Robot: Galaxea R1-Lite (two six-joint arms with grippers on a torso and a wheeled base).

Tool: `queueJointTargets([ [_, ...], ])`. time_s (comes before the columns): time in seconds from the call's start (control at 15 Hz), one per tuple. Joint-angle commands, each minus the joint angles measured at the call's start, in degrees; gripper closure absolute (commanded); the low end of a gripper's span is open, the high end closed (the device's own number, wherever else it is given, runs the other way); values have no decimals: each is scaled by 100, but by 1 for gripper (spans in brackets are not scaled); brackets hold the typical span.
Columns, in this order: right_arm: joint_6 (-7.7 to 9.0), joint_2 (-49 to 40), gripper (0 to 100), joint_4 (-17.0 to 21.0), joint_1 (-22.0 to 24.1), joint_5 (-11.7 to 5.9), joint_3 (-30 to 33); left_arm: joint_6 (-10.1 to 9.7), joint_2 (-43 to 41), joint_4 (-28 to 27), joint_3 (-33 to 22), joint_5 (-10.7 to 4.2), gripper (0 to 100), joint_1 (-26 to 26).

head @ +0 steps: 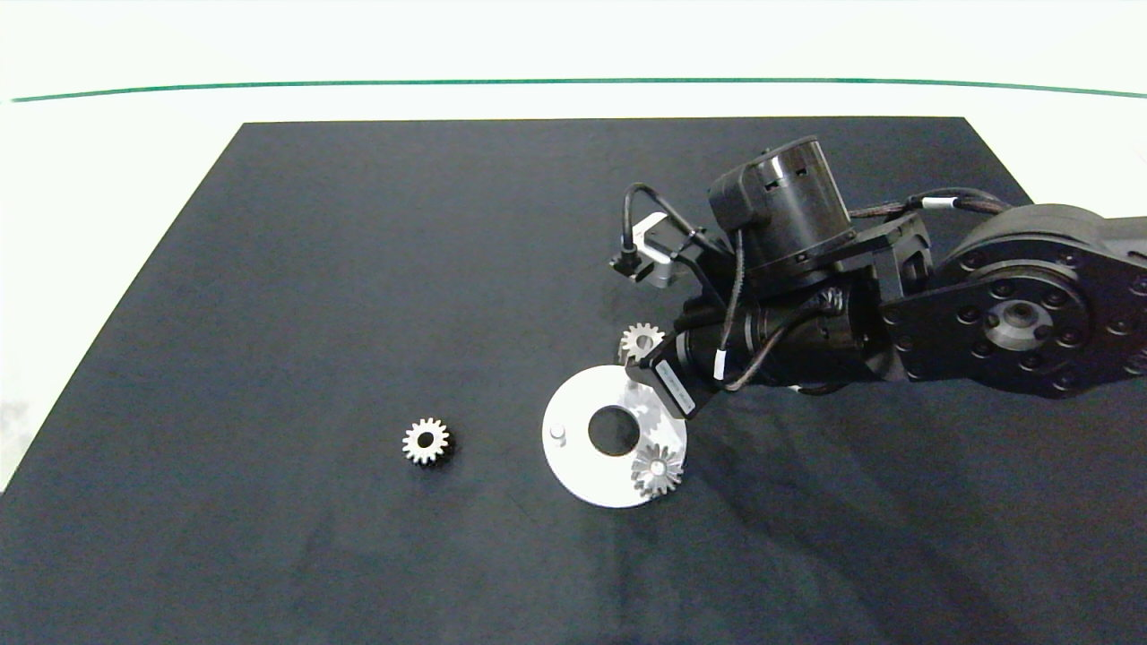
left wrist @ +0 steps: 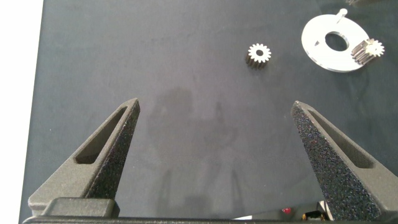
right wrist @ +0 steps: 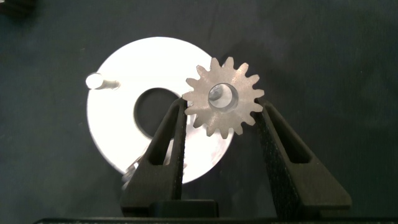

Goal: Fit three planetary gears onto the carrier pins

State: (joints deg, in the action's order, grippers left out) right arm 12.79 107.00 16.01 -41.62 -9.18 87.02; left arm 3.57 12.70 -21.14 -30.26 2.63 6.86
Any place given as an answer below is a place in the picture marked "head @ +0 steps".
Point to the dark rectangular mat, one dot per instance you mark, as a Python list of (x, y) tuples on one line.
[(269, 358)]

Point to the round white pinned plate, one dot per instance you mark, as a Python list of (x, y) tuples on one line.
[(582, 475)]

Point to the small steel planetary gear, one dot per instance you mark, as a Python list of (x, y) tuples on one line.
[(630, 346), (670, 474), (412, 444)]

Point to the boxy silver wrist camera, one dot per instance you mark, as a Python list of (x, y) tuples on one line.
[(659, 269)]

